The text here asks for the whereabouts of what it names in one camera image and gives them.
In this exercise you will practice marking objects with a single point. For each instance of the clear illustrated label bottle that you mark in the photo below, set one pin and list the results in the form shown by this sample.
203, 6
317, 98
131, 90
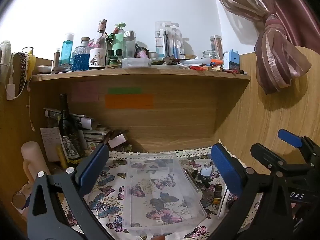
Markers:
98, 52

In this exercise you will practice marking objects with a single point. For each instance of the butterfly print tablecloth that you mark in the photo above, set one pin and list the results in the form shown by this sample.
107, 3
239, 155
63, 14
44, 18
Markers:
110, 202

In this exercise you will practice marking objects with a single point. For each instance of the green sticky note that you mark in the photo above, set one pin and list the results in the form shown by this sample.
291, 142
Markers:
125, 90

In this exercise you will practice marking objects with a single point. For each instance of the clear bottle with silver cap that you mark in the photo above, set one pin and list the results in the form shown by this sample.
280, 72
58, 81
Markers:
130, 45

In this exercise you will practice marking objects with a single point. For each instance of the clear plastic storage box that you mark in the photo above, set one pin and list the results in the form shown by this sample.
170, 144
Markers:
162, 195

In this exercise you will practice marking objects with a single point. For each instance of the glass bottle with blue beads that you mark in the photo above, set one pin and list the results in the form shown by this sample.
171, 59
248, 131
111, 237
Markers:
81, 60

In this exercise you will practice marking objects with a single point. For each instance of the pink striped curtain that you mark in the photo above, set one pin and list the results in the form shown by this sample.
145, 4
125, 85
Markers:
277, 55

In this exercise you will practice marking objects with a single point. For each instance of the white hanging tag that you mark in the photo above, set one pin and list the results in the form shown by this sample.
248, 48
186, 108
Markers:
10, 91

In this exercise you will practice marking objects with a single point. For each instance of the pink sticky note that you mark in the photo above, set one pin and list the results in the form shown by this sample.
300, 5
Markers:
85, 91

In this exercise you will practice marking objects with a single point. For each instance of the green pump bottle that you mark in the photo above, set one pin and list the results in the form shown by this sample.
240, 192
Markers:
118, 42

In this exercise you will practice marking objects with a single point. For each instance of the metal cylinder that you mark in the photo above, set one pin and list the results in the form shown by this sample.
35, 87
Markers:
18, 200

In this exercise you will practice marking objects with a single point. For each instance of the small white tray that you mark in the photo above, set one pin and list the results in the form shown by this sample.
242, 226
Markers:
44, 69

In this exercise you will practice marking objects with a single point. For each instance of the wooden shelf board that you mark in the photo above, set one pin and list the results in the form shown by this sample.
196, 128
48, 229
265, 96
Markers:
140, 73

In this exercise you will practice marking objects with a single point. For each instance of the pen blister packs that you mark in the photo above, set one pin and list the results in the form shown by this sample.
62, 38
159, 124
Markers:
170, 42

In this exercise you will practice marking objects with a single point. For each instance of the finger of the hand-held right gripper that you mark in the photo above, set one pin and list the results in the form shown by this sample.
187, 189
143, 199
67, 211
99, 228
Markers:
290, 138
265, 156

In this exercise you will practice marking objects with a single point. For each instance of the tall blue liquid bottle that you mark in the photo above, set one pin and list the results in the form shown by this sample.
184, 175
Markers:
66, 51

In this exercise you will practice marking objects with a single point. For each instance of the small glass jar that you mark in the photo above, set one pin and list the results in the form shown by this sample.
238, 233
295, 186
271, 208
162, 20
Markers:
209, 55

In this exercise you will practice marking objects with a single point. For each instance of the orange sticky note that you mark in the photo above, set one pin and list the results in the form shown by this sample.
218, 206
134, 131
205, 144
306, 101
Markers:
128, 101

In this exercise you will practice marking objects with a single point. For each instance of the thin yellow candle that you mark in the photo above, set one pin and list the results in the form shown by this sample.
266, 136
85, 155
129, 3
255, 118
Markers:
61, 158

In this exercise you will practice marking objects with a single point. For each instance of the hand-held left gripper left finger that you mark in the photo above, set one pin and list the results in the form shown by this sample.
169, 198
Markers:
93, 170

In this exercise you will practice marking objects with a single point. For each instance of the white paper card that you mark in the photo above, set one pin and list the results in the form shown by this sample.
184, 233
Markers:
50, 142

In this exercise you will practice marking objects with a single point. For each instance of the dark green ink bottle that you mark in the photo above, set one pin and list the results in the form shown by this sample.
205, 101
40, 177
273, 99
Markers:
119, 55
112, 58

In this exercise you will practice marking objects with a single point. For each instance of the clear flat plastic case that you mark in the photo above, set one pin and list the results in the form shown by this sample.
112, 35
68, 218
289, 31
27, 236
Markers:
136, 63

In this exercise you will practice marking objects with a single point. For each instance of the stack of papers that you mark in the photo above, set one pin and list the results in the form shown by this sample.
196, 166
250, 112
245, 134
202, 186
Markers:
92, 130

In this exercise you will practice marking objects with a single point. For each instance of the clear tube of pencils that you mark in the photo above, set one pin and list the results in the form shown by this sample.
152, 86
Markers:
216, 45

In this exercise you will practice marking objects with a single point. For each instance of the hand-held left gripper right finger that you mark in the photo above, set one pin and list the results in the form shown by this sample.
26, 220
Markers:
225, 172

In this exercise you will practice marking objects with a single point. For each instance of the dark wine bottle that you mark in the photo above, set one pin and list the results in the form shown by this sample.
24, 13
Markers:
68, 135

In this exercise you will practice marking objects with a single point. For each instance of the black lace band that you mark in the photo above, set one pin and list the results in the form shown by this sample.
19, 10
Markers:
22, 70

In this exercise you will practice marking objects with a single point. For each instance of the small white box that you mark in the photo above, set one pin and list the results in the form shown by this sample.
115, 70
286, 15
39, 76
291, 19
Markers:
117, 140

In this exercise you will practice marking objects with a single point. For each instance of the black and gold perfume bottle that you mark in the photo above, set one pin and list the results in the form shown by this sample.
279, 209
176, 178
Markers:
218, 192

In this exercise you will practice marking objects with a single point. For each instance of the clutter of pens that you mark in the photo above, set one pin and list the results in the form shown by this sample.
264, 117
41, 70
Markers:
207, 67

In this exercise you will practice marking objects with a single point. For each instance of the blue pencil sharpener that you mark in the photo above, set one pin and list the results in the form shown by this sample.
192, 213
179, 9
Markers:
231, 61

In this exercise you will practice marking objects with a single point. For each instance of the small brown bottle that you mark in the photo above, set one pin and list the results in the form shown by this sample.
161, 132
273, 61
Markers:
55, 61

